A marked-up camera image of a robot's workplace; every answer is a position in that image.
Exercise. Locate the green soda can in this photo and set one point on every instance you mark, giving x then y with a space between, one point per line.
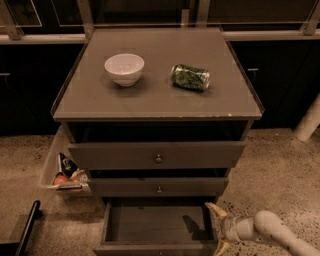
189 77

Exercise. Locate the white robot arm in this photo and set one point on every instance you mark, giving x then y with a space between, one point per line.
265 227

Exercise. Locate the grey top drawer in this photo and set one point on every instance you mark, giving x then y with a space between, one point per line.
156 155

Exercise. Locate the black bar object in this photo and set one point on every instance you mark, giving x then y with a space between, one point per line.
17 248

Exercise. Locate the red round fruit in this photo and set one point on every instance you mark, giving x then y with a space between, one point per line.
60 179

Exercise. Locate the grey drawer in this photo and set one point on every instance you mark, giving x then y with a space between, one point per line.
157 187
157 226
156 155

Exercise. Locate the metal window frame rail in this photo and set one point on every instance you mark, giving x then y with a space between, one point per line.
65 21

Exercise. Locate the white table leg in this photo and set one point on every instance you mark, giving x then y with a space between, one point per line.
309 122

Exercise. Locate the grey bottom drawer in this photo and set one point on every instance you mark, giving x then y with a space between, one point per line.
157 226

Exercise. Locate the black snack bag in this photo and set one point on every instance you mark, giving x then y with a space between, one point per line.
66 165

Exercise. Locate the grey drawer cabinet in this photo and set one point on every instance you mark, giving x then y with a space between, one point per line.
94 109

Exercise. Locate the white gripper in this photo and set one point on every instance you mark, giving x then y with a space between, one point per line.
228 228

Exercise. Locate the clear plastic storage bin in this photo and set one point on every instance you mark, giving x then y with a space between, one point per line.
51 168

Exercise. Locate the white ceramic bowl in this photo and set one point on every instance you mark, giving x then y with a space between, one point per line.
124 69

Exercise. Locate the grey middle drawer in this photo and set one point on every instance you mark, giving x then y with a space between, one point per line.
157 187

